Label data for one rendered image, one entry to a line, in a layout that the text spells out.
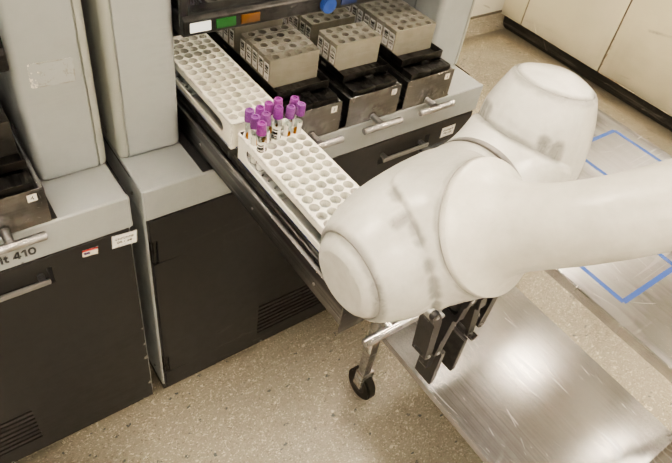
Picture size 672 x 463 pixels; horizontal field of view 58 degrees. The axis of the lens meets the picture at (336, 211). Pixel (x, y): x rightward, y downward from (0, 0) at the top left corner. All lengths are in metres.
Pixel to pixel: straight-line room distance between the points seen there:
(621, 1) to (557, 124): 2.69
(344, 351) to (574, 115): 1.32
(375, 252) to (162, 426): 1.27
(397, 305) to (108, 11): 0.70
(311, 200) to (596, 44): 2.56
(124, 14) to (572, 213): 0.76
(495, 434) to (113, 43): 1.06
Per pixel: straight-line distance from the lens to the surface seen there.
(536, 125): 0.53
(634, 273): 1.02
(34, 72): 1.00
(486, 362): 1.50
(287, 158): 0.94
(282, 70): 1.17
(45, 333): 1.24
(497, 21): 3.65
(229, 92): 1.08
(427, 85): 1.35
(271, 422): 1.63
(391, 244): 0.41
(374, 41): 1.29
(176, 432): 1.63
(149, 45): 1.04
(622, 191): 0.39
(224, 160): 1.02
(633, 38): 3.20
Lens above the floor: 1.45
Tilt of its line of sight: 43 degrees down
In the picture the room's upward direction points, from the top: 10 degrees clockwise
